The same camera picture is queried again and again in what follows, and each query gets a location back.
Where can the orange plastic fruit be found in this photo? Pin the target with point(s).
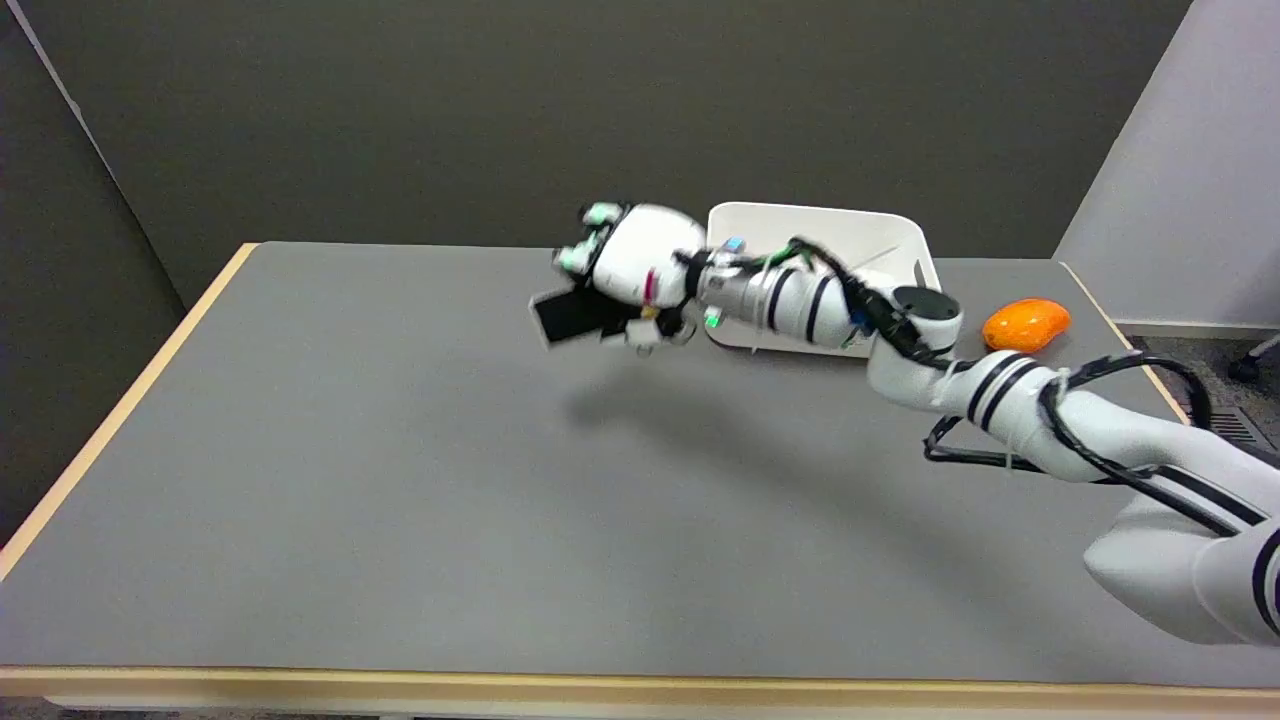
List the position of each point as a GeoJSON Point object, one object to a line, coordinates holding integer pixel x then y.
{"type": "Point", "coordinates": [1026, 325]}

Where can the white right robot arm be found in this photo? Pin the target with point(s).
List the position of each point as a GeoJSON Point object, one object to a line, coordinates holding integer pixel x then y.
{"type": "Point", "coordinates": [1050, 420]}

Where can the black blackboard eraser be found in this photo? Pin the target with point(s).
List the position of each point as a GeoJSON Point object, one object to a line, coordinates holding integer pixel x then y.
{"type": "Point", "coordinates": [574, 316]}

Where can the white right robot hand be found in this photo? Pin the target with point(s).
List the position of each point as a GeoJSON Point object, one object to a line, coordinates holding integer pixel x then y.
{"type": "Point", "coordinates": [640, 262]}

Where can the white plastic box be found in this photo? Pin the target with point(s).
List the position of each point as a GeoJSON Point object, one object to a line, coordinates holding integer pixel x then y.
{"type": "Point", "coordinates": [850, 240]}

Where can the black chair base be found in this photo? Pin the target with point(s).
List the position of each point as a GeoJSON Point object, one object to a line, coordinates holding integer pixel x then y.
{"type": "Point", "coordinates": [1256, 362]}

